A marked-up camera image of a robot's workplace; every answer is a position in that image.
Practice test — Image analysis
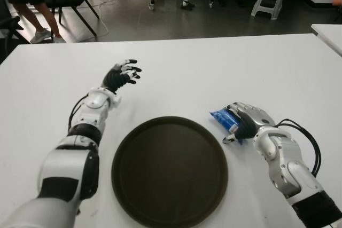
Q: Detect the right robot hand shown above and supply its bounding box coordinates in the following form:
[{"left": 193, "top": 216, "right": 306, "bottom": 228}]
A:
[{"left": 222, "top": 101, "right": 276, "bottom": 145}]

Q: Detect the blue Oreo packet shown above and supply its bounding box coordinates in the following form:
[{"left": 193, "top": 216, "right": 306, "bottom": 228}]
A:
[{"left": 208, "top": 106, "right": 245, "bottom": 146}]

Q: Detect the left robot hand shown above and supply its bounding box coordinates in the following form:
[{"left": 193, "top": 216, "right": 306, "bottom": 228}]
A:
[{"left": 103, "top": 59, "right": 142, "bottom": 95}]

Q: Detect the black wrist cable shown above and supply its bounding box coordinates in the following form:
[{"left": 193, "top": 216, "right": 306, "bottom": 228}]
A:
[
  {"left": 68, "top": 96, "right": 90, "bottom": 132},
  {"left": 275, "top": 118, "right": 321, "bottom": 177}
]

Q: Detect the round dark brown tray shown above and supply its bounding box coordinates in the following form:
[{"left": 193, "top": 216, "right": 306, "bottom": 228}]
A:
[{"left": 111, "top": 115, "right": 229, "bottom": 226}]

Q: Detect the white floor cable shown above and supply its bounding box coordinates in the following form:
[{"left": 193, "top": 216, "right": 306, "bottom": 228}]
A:
[{"left": 90, "top": 0, "right": 150, "bottom": 33}]

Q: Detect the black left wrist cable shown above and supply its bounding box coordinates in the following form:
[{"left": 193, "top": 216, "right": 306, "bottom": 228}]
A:
[{"left": 68, "top": 96, "right": 90, "bottom": 132}]

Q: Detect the neighbouring white table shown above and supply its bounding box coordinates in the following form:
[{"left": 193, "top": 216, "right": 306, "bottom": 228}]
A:
[{"left": 311, "top": 23, "right": 342, "bottom": 55}]

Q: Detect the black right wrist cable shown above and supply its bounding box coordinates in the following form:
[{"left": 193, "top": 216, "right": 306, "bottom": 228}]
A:
[{"left": 275, "top": 118, "right": 321, "bottom": 177}]

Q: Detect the black office chair armrest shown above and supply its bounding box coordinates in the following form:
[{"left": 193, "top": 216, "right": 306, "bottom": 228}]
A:
[{"left": 0, "top": 0, "right": 32, "bottom": 63}]

